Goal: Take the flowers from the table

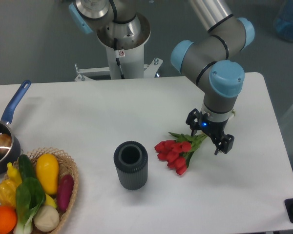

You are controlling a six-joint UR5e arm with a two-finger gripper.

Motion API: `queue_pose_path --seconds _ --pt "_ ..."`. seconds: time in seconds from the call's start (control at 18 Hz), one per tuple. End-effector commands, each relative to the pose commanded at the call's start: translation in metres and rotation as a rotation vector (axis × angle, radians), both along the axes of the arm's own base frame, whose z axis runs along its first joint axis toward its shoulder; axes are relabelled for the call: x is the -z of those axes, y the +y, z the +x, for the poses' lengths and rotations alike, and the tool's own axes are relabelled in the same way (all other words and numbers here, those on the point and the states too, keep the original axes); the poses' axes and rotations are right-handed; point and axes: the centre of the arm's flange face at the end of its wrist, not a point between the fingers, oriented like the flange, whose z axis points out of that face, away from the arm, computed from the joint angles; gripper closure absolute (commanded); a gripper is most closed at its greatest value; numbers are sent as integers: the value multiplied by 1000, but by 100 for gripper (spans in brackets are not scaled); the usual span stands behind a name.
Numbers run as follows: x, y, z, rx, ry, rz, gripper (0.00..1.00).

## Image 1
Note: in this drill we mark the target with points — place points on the dark green cucumber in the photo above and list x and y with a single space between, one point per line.
25 167

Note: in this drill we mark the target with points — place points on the red tulip bouquet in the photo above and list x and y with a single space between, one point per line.
179 151

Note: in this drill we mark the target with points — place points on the dark grey ribbed vase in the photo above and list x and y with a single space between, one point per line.
131 163

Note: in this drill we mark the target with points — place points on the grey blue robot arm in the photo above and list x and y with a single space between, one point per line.
206 64

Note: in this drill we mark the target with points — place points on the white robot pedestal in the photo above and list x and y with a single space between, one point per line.
125 50

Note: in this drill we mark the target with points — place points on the small yellow gourd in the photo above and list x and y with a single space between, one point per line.
13 174

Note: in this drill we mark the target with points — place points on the yellow bell pepper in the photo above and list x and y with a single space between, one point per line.
8 193

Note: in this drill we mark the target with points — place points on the yellow squash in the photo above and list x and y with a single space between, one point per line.
47 171

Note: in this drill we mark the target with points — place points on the yellow banana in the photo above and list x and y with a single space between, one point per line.
50 201

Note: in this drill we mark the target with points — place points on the brown bread roll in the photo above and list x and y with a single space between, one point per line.
5 143

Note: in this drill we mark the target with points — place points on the blue transparent container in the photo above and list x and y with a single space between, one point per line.
283 23

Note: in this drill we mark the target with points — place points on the green bok choy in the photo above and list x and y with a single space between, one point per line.
29 197

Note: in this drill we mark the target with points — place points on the woven wicker basket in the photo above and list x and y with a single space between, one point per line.
66 166

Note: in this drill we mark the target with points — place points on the blue handled saucepan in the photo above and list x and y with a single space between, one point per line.
10 148

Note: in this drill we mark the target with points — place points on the purple eggplant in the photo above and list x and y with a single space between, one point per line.
64 192

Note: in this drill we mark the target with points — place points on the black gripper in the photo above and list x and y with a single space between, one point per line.
197 121

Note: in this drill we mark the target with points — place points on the orange fruit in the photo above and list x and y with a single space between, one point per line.
8 219

